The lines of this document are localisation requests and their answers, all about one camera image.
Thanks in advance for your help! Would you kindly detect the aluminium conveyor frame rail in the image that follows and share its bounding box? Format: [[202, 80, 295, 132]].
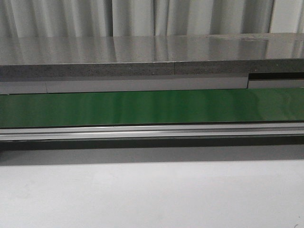
[[0, 122, 304, 142]]

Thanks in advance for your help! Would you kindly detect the green conveyor belt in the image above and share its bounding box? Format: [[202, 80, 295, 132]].
[[0, 88, 304, 128]]

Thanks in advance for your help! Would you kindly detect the white curtain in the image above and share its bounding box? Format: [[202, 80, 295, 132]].
[[0, 0, 304, 38]]

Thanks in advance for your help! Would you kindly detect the grey stone counter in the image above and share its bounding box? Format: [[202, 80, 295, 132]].
[[0, 33, 304, 95]]

